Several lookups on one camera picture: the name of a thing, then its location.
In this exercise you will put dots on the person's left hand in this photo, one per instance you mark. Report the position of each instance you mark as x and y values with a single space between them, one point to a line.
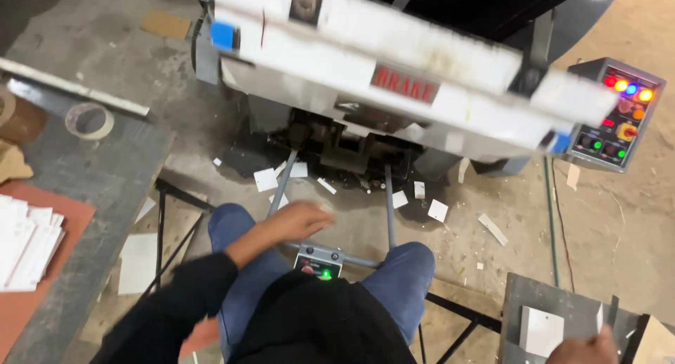
298 221

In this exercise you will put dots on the black metal table frame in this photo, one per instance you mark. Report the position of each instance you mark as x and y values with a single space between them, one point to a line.
160 232

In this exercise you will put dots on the large white sheet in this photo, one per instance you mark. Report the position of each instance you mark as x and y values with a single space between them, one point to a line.
137 264

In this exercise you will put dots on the grey work table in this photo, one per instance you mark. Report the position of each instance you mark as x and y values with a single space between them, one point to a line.
105 166

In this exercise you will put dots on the light wooden board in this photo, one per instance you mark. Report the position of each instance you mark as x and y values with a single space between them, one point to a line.
659 344

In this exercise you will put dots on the long metal strip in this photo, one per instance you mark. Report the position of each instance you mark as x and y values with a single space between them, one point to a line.
79 89

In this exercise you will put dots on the crumpled brown paper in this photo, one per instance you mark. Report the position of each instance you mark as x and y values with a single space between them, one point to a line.
13 163

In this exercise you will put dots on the clear tape roll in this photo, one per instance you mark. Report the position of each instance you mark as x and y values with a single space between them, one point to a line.
108 126

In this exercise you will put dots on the black metal side-table frame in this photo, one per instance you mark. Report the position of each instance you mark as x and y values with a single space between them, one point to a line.
464 311

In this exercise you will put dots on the person's left fingers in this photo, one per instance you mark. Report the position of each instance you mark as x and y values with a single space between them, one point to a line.
322 215

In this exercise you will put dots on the upright white card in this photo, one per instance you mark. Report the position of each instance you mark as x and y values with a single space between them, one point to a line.
599 316

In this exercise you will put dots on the stack of white cards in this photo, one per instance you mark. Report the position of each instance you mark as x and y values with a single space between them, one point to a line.
26 242

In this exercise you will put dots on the brown tape roll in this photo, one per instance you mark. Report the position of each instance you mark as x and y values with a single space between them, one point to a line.
26 124

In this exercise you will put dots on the grey metal bar frame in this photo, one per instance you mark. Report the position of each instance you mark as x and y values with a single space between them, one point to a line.
389 205

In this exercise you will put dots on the person's right fingers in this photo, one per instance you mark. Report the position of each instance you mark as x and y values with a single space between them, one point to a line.
606 340

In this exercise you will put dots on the person's leg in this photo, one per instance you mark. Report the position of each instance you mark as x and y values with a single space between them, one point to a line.
403 279
237 227

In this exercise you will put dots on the person's black top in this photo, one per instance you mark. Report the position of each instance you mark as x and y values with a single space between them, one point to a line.
316 322

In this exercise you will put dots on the brown cardboard piece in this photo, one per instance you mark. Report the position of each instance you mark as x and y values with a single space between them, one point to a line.
164 25

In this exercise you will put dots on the scattered white paper scraps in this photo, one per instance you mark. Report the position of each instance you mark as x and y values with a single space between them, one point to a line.
437 210

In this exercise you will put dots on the grey control panel with lights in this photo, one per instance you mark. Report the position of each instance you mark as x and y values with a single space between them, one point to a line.
617 118

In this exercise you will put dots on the grey and white die-cutting machine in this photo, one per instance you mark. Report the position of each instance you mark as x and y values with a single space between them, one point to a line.
295 89

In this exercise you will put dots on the white square card pile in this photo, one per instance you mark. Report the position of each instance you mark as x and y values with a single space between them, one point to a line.
542 329

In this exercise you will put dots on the person's left leg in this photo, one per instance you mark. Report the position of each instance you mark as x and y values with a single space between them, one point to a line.
237 227

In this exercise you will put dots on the small grey side table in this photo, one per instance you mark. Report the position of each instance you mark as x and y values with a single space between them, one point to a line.
553 298

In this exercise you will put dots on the small control box green light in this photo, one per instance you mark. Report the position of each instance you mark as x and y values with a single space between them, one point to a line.
316 262

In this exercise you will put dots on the person's right hand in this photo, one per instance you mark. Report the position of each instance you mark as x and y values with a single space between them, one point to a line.
580 351

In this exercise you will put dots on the person's right leg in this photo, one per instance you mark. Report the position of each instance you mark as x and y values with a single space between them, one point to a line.
403 279

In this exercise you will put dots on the orange sheet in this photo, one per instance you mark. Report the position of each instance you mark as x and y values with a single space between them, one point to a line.
66 224

